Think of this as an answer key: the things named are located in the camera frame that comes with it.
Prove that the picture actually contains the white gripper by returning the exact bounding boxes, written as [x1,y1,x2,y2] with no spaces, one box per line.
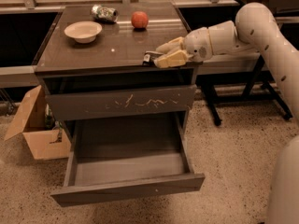
[154,27,212,68]

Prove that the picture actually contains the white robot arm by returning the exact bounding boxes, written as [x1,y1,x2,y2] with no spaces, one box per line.
[154,3,299,224]

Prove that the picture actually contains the scratched grey upper drawer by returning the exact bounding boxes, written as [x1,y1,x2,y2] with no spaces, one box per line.
[46,85,196,120]

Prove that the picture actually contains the grey drawer cabinet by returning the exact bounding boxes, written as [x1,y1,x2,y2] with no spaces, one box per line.
[33,1,206,147]

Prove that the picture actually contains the open grey middle drawer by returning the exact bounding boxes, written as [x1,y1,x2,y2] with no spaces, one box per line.
[51,112,205,206]

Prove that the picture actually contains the red apple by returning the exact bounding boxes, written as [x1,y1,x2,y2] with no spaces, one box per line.
[131,11,149,29]

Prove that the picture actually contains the black side table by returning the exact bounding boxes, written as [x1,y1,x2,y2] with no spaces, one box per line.
[202,0,299,126]

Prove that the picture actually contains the white bowl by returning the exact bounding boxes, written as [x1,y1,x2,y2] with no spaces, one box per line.
[64,21,102,44]

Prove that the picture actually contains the bottles in cardboard box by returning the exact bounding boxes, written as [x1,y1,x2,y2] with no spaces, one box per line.
[45,105,63,130]

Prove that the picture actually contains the cardboard box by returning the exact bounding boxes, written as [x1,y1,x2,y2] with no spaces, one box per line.
[4,86,71,160]

